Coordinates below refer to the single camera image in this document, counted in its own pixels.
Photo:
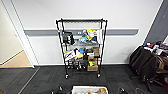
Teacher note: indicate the open brown cardboard box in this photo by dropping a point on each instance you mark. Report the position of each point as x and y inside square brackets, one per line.
[93, 69]

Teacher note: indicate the yellow plush with blue cap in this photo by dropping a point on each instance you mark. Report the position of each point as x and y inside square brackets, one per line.
[80, 54]

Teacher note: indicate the long grey wall band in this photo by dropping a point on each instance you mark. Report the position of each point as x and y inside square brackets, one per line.
[43, 32]

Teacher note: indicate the tan plush animal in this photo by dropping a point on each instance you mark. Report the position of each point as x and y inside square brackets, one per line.
[102, 91]

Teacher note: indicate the black box with print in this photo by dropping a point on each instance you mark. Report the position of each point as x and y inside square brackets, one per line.
[89, 52]

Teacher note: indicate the white paper bag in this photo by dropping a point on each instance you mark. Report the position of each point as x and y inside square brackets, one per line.
[99, 36]

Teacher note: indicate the orange plush toy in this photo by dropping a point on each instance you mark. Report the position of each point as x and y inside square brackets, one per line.
[90, 92]

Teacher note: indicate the small brown cardboard box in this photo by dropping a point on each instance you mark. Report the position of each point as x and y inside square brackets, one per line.
[96, 51]

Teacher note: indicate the pale basket with dark spots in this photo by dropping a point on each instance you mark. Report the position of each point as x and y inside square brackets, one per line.
[74, 90]

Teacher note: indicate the yellow white blue plush toy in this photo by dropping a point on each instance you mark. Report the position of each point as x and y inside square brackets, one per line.
[92, 35]

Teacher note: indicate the black bag with grey print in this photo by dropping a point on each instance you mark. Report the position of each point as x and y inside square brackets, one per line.
[68, 37]

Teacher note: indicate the yellow-green pack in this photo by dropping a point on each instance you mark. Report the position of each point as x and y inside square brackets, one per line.
[92, 63]

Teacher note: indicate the white door frame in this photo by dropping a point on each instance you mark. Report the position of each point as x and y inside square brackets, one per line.
[25, 36]

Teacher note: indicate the dark goods cluster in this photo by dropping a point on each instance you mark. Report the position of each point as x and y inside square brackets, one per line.
[77, 65]

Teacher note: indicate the white printed box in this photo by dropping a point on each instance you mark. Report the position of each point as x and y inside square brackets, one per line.
[70, 55]

